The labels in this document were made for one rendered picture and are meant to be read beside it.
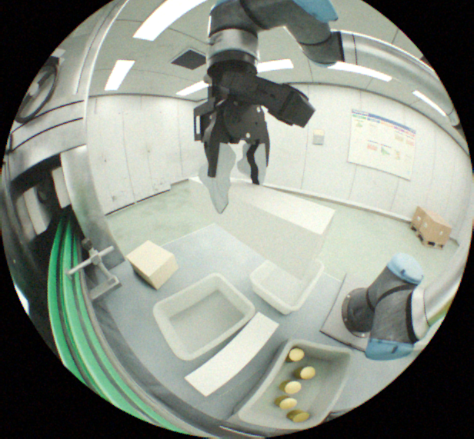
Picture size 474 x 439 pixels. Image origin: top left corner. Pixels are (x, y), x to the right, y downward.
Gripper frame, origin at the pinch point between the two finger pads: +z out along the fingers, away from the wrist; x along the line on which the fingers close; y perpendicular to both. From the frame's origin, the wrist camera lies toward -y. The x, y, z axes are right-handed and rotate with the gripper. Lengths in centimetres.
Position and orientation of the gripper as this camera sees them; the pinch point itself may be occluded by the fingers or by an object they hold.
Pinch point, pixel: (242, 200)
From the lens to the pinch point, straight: 20.2
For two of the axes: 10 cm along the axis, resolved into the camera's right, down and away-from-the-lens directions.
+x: -7.4, 2.7, -6.1
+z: 0.0, 9.1, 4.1
